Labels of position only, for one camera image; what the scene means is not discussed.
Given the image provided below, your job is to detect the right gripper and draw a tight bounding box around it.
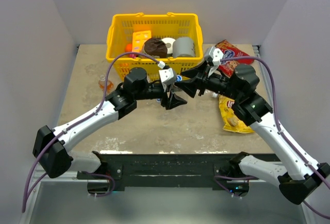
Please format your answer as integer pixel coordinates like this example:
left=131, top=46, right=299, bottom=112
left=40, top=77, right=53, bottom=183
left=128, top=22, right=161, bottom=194
left=174, top=59, right=241, bottom=100

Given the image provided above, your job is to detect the orange tea bottle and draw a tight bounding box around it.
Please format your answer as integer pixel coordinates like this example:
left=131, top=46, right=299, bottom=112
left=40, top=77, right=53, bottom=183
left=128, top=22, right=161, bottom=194
left=98, top=75, right=113, bottom=93

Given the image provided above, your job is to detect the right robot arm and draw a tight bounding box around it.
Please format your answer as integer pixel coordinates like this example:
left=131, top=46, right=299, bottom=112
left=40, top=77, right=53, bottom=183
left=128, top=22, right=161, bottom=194
left=176, top=62, right=329, bottom=205

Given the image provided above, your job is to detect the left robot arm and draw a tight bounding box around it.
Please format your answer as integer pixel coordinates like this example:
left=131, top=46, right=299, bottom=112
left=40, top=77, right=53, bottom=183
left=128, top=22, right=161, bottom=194
left=32, top=67, right=187, bottom=179

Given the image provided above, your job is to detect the red snack bag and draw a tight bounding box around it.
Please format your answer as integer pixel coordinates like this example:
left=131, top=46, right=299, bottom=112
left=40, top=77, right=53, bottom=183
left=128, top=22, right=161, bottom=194
left=216, top=40, right=254, bottom=77

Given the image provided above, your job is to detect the grey tape roll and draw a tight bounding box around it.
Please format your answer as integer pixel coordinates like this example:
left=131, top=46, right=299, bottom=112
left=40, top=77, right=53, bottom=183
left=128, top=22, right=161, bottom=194
left=172, top=37, right=195, bottom=58

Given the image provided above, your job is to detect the white tape roll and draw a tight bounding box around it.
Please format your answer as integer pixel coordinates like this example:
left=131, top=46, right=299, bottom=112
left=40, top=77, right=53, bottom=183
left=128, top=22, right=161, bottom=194
left=161, top=37, right=176, bottom=56

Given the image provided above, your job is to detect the brown wrapped package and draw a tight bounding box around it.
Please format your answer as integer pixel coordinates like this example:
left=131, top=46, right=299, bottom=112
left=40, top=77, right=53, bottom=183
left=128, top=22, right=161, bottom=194
left=141, top=37, right=168, bottom=58

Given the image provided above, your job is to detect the yellow chips bag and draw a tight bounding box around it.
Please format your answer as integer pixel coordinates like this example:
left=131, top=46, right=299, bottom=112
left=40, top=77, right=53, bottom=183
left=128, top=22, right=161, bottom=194
left=219, top=95, right=254, bottom=134

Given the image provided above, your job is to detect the orange juice carton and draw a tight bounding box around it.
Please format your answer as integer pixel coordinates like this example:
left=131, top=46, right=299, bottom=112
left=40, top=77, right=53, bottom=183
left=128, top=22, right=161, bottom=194
left=132, top=30, right=152, bottom=52

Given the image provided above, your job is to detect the orange ball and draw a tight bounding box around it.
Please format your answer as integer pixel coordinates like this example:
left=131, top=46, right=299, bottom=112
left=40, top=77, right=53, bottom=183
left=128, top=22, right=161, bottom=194
left=125, top=43, right=133, bottom=52

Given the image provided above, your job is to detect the yellow plastic shopping basket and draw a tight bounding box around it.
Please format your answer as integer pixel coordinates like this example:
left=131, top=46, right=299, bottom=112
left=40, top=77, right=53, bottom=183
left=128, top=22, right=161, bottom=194
left=106, top=12, right=203, bottom=74

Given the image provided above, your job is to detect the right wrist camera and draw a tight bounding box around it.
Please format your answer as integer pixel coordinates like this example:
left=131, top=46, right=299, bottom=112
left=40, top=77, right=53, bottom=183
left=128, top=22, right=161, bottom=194
left=204, top=46, right=224, bottom=77

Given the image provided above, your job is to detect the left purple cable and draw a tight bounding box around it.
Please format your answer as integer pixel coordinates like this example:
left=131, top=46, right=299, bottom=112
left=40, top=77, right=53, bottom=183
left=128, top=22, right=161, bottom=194
left=21, top=51, right=166, bottom=213

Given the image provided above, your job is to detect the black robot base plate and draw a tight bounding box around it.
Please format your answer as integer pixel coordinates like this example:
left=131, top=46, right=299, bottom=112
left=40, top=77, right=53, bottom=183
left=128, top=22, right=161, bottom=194
left=77, top=153, right=252, bottom=194

